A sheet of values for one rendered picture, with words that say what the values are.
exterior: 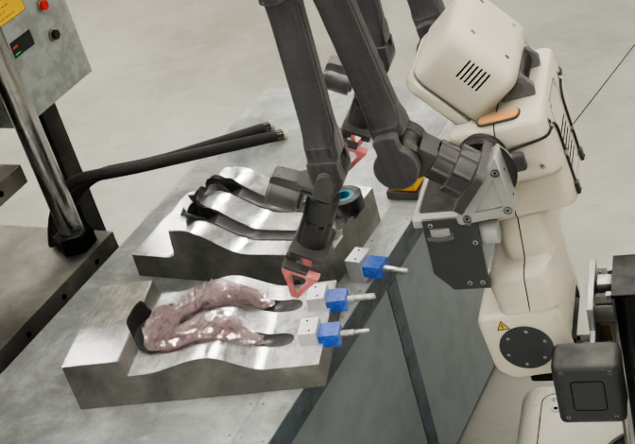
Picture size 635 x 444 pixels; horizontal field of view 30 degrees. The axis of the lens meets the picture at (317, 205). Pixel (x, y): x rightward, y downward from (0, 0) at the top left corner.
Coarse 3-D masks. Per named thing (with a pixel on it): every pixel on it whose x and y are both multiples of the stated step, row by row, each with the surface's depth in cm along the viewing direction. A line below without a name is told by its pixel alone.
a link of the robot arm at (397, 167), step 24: (336, 0) 182; (336, 24) 184; (360, 24) 185; (336, 48) 187; (360, 48) 186; (360, 72) 188; (384, 72) 190; (360, 96) 190; (384, 96) 190; (384, 120) 191; (408, 120) 198; (384, 144) 191; (384, 168) 194; (408, 168) 192
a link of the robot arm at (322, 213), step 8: (304, 192) 204; (312, 200) 204; (336, 200) 205; (304, 208) 207; (312, 208) 205; (320, 208) 204; (328, 208) 204; (336, 208) 206; (304, 216) 207; (312, 216) 205; (320, 216) 205; (328, 216) 205; (320, 224) 206; (328, 224) 207
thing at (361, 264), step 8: (360, 248) 247; (368, 248) 246; (352, 256) 245; (360, 256) 244; (368, 256) 245; (376, 256) 245; (384, 256) 245; (352, 264) 244; (360, 264) 243; (368, 264) 244; (376, 264) 243; (384, 264) 243; (352, 272) 245; (360, 272) 244; (368, 272) 243; (376, 272) 242; (384, 272) 243; (400, 272) 241; (352, 280) 246; (360, 280) 245
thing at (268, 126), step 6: (270, 120) 315; (252, 126) 312; (258, 126) 312; (264, 126) 313; (270, 126) 313; (234, 132) 310; (240, 132) 310; (246, 132) 310; (252, 132) 311; (258, 132) 312; (216, 138) 307; (222, 138) 308; (228, 138) 308; (234, 138) 309; (198, 144) 305; (204, 144) 305; (210, 144) 306; (180, 150) 303
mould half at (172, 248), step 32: (192, 192) 285; (224, 192) 265; (160, 224) 275; (192, 224) 256; (256, 224) 259; (288, 224) 256; (352, 224) 252; (160, 256) 263; (192, 256) 258; (224, 256) 254; (256, 256) 250
